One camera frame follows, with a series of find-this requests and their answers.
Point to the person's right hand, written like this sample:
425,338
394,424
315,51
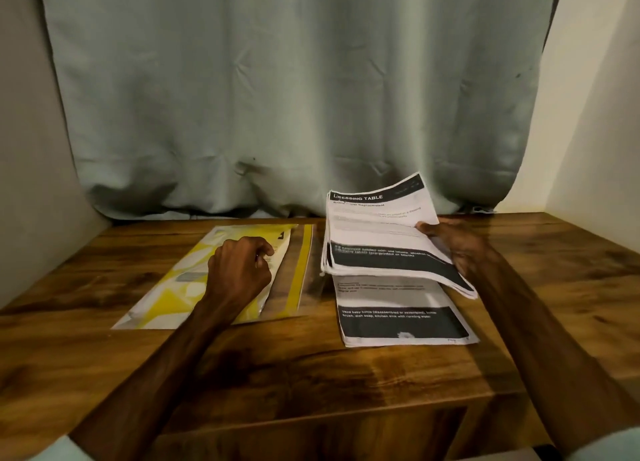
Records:
455,244

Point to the person's left hand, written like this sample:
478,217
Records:
238,271

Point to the yellow patterned folder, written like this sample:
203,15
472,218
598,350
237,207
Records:
190,276

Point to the wash baby bottle paper stack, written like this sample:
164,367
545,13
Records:
400,311

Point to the person's left forearm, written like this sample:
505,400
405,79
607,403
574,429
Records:
140,391

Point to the person's right forearm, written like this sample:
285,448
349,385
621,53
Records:
550,356

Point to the pale green curtain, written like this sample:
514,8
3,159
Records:
300,86

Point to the black bar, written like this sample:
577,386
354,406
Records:
548,453

